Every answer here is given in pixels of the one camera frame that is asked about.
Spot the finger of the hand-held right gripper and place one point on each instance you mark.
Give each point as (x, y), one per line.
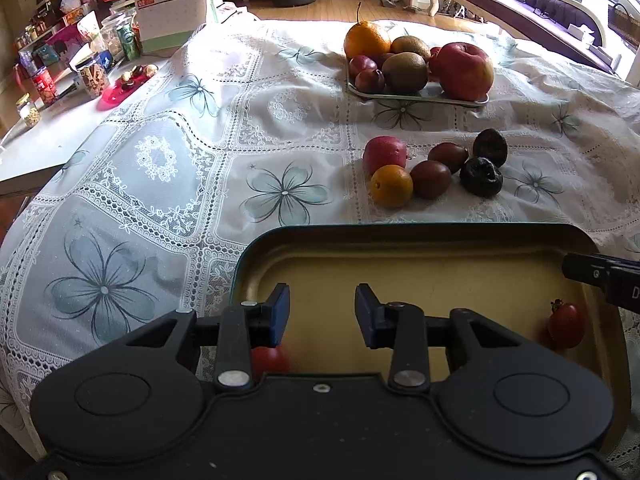
(617, 280)

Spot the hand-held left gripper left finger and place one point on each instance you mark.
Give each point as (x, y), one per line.
(281, 312)

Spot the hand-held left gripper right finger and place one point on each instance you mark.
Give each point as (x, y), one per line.
(364, 317)

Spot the red cherry tomato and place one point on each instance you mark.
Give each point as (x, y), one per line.
(566, 325)
(270, 361)

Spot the yellow tray with dark rim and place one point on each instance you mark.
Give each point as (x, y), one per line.
(450, 270)

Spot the small orange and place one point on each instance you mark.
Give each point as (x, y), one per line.
(391, 187)

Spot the brown-red plum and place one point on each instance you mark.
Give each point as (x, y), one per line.
(431, 180)
(448, 156)

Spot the small red apple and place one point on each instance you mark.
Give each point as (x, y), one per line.
(384, 152)

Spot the dark wrinkled passion fruit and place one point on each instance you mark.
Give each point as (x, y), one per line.
(481, 176)
(490, 146)

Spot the white lace floral tablecloth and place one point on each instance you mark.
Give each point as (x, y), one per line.
(175, 160)

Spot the clear fruit plate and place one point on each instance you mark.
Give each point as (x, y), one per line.
(430, 93)

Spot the dark red plum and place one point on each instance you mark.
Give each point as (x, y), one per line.
(384, 59)
(361, 65)
(370, 81)

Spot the brown kiwi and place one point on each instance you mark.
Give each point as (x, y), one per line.
(405, 73)
(410, 46)

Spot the tissue box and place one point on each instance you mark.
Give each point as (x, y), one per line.
(581, 33)

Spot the wicker basket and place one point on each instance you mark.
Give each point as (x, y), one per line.
(625, 26)

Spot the large red apple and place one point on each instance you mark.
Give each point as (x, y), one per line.
(466, 71)

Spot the small red fruit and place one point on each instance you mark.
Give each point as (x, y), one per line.
(434, 60)

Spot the red plate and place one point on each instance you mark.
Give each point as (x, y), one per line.
(112, 95)

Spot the brown chestnut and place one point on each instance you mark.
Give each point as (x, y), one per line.
(149, 70)
(126, 80)
(137, 71)

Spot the large orange with stem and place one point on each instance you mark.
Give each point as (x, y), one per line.
(367, 40)

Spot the white side table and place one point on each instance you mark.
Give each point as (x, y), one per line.
(60, 130)

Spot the brown patterned mug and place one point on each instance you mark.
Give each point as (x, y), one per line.
(93, 78)

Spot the green can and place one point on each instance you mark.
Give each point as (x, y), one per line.
(129, 41)

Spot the desk calendar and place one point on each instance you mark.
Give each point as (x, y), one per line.
(172, 17)

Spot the small glass jar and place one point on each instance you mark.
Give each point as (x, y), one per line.
(28, 111)

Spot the large glass jar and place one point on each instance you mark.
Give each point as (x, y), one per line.
(112, 35)

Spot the red can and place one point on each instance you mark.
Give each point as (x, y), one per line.
(45, 86)

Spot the pink box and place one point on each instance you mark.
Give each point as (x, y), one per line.
(66, 42)

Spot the white plastic bag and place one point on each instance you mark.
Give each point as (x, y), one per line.
(70, 2)

